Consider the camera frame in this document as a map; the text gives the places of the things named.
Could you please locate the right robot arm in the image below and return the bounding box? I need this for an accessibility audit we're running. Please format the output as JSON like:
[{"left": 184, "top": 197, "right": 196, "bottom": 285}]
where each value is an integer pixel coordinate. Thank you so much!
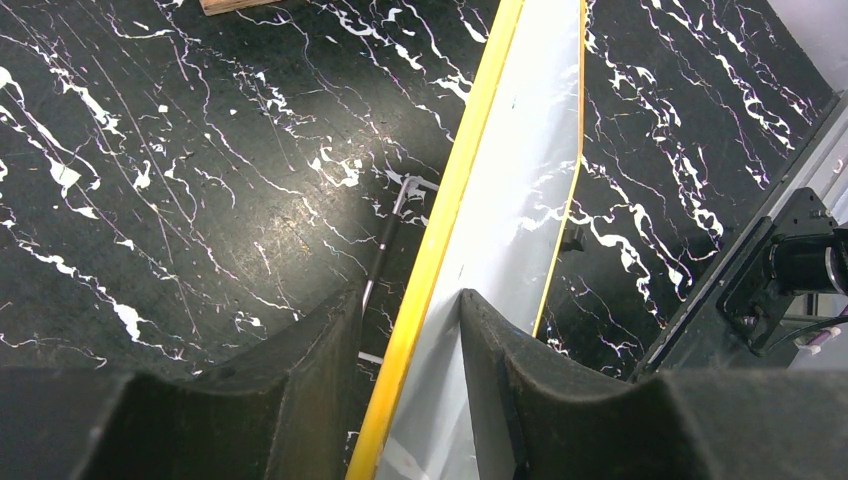
[{"left": 716, "top": 187, "right": 847, "bottom": 357}]

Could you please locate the wooden board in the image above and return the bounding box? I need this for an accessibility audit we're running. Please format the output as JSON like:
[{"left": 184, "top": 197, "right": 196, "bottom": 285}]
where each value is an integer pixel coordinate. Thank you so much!
[{"left": 199, "top": 0, "right": 279, "bottom": 16}]

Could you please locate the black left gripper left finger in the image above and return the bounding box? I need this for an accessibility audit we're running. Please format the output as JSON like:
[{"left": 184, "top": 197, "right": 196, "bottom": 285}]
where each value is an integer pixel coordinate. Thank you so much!
[{"left": 1, "top": 284, "right": 362, "bottom": 479}]

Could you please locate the aluminium frame rail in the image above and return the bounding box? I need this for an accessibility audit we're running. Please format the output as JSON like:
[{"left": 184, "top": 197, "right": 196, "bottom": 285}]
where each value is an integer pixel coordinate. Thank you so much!
[{"left": 765, "top": 90, "right": 847, "bottom": 225}]

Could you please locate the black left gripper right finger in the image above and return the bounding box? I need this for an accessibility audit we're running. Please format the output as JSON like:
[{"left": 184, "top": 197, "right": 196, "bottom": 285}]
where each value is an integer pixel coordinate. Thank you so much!
[{"left": 460, "top": 289, "right": 847, "bottom": 479}]

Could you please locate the black whiteboard clip right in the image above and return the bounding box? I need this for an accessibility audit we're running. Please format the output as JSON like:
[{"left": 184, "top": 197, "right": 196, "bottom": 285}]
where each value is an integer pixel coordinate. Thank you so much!
[{"left": 559, "top": 223, "right": 586, "bottom": 253}]

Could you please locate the orange framed whiteboard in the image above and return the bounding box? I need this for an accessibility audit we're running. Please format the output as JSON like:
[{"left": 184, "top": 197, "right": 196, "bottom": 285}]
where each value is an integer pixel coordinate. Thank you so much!
[{"left": 347, "top": 1, "right": 587, "bottom": 479}]

